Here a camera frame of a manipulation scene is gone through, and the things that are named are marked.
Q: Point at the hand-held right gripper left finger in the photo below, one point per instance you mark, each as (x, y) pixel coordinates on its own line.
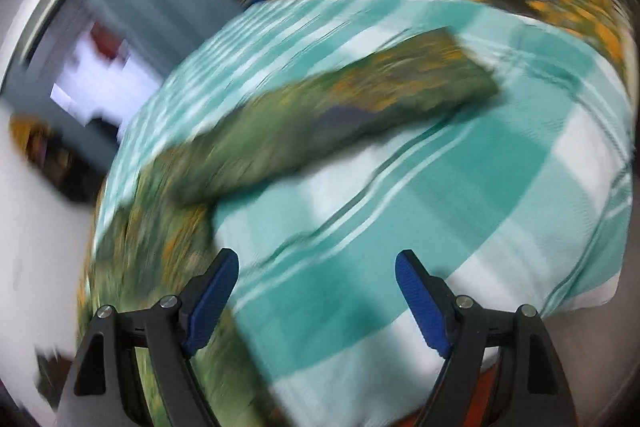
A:
(212, 302)

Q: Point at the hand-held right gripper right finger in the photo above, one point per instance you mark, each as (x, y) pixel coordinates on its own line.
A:
(422, 302)

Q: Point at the green floral pillow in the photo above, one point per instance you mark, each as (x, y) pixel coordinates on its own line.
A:
(360, 97)

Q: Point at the dark hanging clothes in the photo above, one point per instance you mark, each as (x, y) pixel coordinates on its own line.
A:
(55, 157)

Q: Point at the teal checkered blanket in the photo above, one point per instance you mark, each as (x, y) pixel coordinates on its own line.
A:
(400, 197)

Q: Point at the bright window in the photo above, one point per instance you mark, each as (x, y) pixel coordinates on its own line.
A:
(100, 82)

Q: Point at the red hanging garment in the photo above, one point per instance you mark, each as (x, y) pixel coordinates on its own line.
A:
(107, 39)

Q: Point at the grey-blue curtain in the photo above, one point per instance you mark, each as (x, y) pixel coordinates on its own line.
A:
(150, 2)

